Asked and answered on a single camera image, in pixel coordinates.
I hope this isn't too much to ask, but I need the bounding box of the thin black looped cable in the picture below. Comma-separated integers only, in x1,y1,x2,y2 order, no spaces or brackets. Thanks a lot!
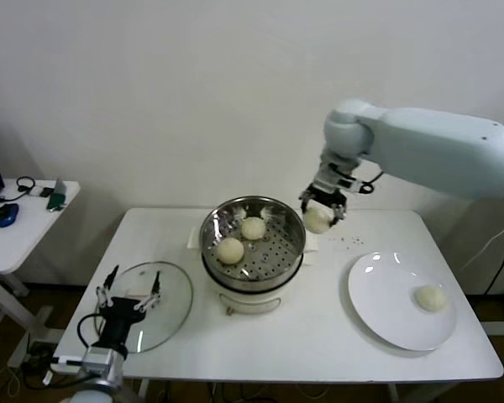
0,177,38,207

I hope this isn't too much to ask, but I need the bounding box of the white electric cooking pot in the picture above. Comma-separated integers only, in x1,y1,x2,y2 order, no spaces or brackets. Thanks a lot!
186,226,320,317

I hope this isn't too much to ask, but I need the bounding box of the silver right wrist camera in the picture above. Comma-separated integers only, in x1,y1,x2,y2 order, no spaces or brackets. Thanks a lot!
317,161,341,190

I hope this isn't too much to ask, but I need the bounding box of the dark floor power strip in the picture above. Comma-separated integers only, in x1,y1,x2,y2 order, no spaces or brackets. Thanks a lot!
23,342,55,370

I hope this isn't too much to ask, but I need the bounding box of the white wall cable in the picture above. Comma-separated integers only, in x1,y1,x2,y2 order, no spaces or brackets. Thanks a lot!
459,212,504,272

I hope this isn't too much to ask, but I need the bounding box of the perforated stainless steel steamer basket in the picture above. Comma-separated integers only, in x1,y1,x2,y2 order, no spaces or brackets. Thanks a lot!
199,195,307,293

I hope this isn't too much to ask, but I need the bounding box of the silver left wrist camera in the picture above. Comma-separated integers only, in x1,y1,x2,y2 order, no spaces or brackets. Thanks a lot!
82,346,127,373

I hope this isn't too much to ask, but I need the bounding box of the large white plate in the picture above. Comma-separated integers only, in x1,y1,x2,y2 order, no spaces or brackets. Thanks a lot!
347,250,458,352

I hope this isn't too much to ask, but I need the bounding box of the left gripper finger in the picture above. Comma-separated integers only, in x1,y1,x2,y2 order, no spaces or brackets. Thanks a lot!
94,264,120,310
133,270,163,311

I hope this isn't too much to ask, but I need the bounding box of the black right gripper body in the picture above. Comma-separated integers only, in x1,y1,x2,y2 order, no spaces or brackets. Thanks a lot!
302,186,348,208

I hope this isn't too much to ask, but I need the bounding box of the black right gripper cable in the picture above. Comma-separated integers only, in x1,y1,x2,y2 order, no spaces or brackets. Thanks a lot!
359,170,383,188

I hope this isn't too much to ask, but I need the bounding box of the round glass pot lid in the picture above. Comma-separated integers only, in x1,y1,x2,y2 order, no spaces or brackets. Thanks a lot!
93,261,194,356

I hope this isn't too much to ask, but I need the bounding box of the blue computer mouse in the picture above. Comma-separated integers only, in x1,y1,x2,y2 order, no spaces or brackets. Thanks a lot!
0,204,20,229

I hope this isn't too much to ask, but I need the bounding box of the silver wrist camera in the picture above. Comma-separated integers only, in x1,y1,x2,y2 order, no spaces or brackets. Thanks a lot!
317,161,341,190
82,346,127,373

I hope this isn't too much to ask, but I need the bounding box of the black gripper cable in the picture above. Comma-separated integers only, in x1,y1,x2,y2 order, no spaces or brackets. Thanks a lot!
77,313,107,349
359,170,383,188

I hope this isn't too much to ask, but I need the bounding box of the white side table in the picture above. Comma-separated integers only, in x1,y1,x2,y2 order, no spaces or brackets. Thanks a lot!
0,179,81,370

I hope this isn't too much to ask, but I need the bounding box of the green upright gadget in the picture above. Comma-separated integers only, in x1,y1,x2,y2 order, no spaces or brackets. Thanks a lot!
45,176,67,213

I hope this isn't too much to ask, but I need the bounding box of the white steamed baozi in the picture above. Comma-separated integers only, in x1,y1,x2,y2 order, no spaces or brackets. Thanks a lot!
302,203,335,235
216,237,244,265
239,217,267,242
414,285,449,314

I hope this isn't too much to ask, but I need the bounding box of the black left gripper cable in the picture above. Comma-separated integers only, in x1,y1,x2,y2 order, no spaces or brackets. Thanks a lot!
77,313,107,349

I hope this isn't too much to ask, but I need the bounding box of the white work table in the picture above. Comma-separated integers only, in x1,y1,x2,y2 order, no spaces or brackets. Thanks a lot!
50,208,504,403

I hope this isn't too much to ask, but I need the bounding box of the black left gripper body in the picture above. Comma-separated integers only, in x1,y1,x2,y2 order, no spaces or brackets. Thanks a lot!
97,296,149,349

